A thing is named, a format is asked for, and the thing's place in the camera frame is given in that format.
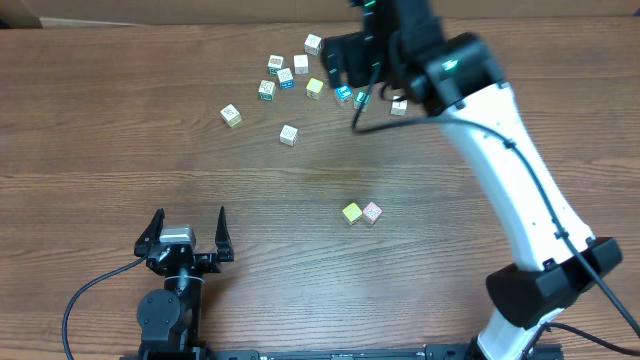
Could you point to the wood block green R side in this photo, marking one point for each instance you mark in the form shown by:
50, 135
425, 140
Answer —
267, 90

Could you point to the wood block blue side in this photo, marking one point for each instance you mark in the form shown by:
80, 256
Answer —
285, 78

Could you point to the plain white wood block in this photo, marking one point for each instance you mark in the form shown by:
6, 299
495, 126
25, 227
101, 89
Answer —
301, 64

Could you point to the plain wood block yellow side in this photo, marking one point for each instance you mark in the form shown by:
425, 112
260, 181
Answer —
231, 115

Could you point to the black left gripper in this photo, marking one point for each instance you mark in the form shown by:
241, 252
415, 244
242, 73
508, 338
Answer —
185, 256

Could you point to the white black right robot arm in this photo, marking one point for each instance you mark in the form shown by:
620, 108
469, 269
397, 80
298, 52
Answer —
461, 86

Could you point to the white wood block letter T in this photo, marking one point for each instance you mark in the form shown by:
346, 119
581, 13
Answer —
398, 106

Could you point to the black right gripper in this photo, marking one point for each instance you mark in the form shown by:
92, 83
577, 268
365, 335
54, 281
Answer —
335, 62

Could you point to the blue top wood block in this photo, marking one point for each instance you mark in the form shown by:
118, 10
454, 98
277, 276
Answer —
343, 95

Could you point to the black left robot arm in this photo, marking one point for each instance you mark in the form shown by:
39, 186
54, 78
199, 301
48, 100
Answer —
169, 317

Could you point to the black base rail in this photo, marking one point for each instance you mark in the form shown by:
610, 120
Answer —
428, 352

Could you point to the red sided wood block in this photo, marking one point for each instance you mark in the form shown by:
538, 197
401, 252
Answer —
371, 213

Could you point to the white wood block far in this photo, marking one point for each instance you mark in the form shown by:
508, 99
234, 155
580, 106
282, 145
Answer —
313, 44

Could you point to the wood block letter E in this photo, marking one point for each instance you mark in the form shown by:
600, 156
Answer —
288, 135

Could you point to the green top wood block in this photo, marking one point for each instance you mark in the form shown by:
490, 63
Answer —
361, 101

